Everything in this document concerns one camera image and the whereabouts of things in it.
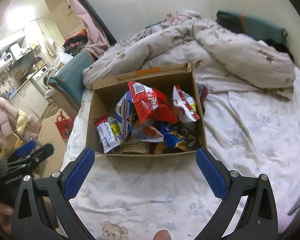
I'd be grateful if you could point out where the white red snack bag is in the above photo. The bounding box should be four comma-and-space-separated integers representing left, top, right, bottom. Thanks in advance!
172, 85, 200, 124

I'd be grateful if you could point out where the light blue snack bag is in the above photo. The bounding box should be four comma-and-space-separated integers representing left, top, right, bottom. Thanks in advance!
131, 122, 164, 142

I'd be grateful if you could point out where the union jack snack bag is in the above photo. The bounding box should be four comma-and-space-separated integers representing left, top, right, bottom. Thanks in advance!
115, 91, 137, 141

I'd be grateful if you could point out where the beige wafer snack pack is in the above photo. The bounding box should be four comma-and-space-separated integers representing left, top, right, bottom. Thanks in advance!
120, 141, 151, 154

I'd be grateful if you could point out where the person left hand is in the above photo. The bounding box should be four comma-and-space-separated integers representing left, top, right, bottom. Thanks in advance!
0, 202, 13, 236

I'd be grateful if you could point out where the pink jacket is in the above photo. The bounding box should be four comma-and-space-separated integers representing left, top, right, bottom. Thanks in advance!
0, 91, 42, 144

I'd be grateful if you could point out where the red shopping bag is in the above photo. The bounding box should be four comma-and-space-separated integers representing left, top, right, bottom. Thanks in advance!
55, 110, 74, 142

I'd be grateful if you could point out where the white floral bed sheet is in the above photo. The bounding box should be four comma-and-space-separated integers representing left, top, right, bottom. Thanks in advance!
70, 69, 300, 239

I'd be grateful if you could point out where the cardboard box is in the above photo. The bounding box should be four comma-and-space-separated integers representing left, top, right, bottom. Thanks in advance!
86, 63, 206, 157

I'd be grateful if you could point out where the washing machine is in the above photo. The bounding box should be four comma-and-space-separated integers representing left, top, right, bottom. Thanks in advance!
30, 66, 49, 96

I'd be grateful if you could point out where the teal cushion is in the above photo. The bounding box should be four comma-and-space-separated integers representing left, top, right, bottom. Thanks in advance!
47, 50, 96, 110

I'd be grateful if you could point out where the beige checkered quilt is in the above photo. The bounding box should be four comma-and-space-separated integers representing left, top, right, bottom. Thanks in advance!
83, 11, 296, 99

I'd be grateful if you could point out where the teal pillow by wall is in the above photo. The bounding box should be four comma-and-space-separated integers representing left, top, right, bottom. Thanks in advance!
216, 10, 288, 47

